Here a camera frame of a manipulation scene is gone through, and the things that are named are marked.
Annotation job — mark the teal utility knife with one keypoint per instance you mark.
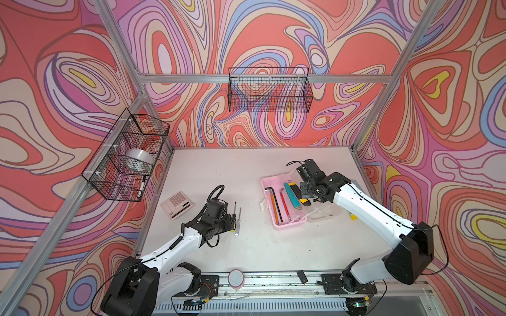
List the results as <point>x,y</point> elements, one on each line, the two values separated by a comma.
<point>293,199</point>

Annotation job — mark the small black block on rail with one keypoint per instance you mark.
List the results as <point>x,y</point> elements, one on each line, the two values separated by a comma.
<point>302,277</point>

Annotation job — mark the black yellow utility knife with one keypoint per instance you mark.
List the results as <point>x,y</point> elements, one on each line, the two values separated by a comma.
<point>298,193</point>

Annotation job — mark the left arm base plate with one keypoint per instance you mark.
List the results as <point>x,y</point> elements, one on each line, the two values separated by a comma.
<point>208,287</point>

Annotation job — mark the orange handled hex key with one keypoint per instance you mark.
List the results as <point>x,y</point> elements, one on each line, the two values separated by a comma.
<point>275,208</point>

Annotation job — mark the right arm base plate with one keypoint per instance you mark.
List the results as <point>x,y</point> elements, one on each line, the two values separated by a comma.
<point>337,284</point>

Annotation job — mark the black wire basket wall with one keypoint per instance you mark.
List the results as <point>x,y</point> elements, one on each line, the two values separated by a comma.
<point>269,89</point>
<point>106,171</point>

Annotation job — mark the clear handled screwdriver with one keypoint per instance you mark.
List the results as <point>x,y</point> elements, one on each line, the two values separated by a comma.
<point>238,223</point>

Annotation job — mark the black wire basket left wall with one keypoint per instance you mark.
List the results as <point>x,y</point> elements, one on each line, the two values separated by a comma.
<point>106,171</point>

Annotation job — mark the black wire basket back wall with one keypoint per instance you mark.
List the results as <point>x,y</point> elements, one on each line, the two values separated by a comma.
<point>269,89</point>

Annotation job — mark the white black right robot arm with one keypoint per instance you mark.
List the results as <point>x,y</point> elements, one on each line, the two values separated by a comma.
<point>411,245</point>

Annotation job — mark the pink round tape dispenser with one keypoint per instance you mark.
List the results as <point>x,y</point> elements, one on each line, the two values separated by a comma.
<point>236,279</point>

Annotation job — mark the black marker in basket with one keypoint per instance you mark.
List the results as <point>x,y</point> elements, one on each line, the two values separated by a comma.
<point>142,187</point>

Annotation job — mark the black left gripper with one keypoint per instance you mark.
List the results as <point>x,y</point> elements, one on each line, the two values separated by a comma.
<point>227,218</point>

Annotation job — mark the pink calculator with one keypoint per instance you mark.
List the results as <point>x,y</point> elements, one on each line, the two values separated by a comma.
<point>176,205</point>

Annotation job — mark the grey tape roll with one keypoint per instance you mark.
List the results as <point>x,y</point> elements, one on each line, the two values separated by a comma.
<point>138,161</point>

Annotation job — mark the pink plastic tool box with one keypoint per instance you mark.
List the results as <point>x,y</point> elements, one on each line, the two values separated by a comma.
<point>315,213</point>

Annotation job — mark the red handled hex key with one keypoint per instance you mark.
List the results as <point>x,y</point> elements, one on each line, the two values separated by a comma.
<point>285,206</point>

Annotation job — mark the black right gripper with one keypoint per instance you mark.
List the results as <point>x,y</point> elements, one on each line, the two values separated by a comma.
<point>304,189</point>

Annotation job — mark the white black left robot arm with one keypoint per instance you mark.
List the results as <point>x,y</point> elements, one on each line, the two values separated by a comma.
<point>142,284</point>

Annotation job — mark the black yellow screwdriver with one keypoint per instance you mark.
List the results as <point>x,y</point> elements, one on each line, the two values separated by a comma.
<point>234,217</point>

